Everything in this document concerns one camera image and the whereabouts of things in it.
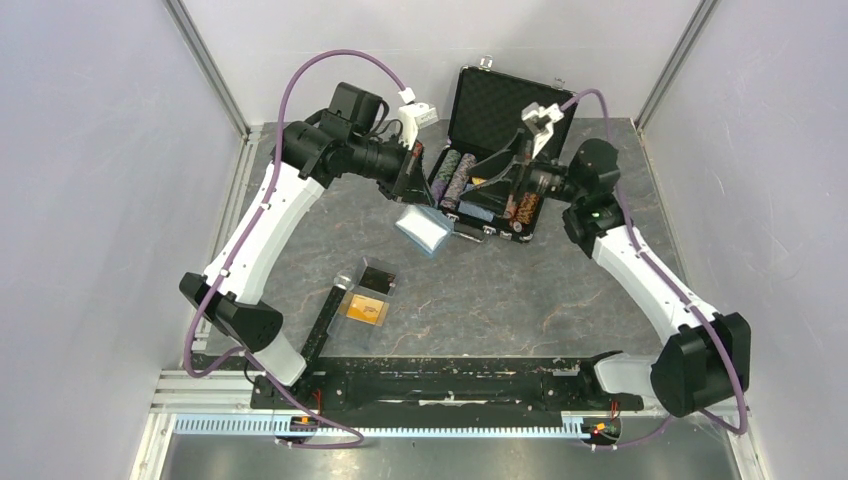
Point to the pink grey chip row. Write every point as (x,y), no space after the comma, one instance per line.
(458,181)

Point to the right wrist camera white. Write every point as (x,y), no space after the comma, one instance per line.
(540,121)

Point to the white slotted cable duct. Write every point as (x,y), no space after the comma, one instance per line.
(291,426)

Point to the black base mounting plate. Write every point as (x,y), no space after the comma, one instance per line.
(457,391)

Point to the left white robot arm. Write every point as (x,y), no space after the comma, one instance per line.
(337,140)

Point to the dark card stack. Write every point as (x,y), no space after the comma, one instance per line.
(379,279)

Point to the purple green chip row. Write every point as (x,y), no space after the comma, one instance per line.
(444,175)

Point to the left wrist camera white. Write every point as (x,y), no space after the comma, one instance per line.
(414,116)

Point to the orange brown chip row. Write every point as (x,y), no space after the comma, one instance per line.
(526,209)

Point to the blue card holder wallet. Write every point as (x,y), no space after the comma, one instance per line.
(426,227)

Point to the clear plastic card box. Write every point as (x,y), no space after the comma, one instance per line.
(354,331)

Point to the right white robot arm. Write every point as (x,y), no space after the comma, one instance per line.
(705,357)

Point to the black microphone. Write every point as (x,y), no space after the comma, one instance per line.
(319,334)

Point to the black poker chip case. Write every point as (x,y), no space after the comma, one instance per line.
(485,115)

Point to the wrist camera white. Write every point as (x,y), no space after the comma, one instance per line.
(540,121)
(414,116)

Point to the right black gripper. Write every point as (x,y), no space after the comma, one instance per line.
(494,172)

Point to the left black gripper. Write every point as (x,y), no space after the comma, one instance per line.
(409,186)

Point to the blue playing card deck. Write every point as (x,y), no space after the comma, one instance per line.
(475,211)

